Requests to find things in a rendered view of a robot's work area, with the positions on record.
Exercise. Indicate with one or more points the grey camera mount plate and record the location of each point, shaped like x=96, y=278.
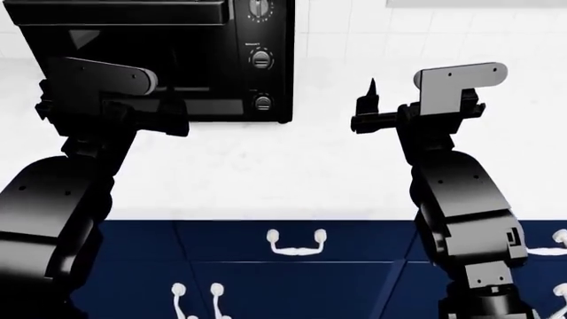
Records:
x=106, y=75
x=443, y=86

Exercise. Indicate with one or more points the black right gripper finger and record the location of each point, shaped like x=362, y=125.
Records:
x=368, y=101

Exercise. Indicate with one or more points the grey right camera mount plate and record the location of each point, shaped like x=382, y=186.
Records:
x=443, y=86

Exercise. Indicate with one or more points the navy blue base cabinet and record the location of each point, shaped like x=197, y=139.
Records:
x=283, y=289

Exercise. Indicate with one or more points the black timer knob with ticks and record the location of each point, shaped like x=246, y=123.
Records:
x=260, y=6

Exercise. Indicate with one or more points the small black oven knob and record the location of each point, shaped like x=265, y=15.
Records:
x=262, y=102

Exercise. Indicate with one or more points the black toaster oven door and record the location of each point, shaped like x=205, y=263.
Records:
x=186, y=60

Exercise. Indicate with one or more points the black toaster oven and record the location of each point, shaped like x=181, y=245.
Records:
x=283, y=50

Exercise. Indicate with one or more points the grey left camera mount plate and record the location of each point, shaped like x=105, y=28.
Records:
x=106, y=75

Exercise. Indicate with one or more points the large black oven knob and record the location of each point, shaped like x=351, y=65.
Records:
x=261, y=59

